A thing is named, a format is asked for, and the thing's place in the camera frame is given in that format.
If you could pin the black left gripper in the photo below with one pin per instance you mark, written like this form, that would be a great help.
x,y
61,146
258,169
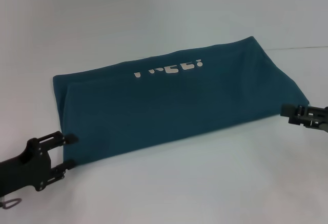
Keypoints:
x,y
25,167

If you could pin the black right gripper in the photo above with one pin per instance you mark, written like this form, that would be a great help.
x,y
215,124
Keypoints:
x,y
317,119

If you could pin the blue cotton t-shirt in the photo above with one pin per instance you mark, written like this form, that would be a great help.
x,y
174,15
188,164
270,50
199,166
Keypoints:
x,y
179,106

